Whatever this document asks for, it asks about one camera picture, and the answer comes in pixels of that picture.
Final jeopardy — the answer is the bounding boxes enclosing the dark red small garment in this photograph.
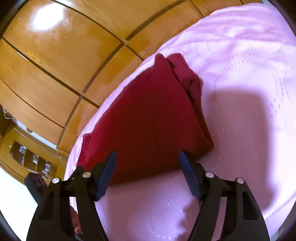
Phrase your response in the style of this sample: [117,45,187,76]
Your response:
[78,53,214,185]

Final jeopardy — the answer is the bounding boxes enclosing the person's left hand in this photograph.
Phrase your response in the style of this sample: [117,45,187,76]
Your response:
[70,206,82,235]

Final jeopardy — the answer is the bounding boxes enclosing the wooden shelf with items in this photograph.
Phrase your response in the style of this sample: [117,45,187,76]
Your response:
[1,123,67,184]

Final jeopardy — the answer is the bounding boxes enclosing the wooden panelled wardrobe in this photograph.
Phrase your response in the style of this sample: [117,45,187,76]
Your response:
[1,0,244,152]

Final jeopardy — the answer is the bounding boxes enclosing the pink quilted bedspread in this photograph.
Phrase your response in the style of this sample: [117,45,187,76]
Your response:
[64,2,296,241]

